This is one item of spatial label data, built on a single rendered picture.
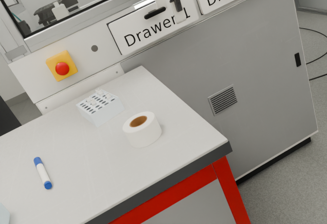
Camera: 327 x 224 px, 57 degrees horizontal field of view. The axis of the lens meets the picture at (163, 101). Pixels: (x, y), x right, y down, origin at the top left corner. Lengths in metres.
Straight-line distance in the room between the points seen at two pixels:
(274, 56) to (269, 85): 0.12
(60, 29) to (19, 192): 0.51
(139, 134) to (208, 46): 0.63
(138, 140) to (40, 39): 0.54
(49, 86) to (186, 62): 0.48
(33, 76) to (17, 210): 0.49
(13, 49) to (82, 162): 0.48
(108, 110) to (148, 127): 0.21
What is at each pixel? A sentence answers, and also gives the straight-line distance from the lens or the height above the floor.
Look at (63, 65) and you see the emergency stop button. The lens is 0.96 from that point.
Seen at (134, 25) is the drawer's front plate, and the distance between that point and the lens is 1.00.
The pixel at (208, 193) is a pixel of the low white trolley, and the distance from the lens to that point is 0.59.
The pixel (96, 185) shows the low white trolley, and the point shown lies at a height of 0.76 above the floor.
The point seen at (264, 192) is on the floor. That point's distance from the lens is 1.47.
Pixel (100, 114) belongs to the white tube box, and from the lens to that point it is 0.76.
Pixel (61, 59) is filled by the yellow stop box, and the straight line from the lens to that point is 0.98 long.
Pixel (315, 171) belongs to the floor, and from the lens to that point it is 1.53.
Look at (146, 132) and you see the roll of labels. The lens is 0.58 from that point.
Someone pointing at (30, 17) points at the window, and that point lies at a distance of 1.03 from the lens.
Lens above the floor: 1.08
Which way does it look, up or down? 26 degrees down
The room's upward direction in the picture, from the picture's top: 24 degrees counter-clockwise
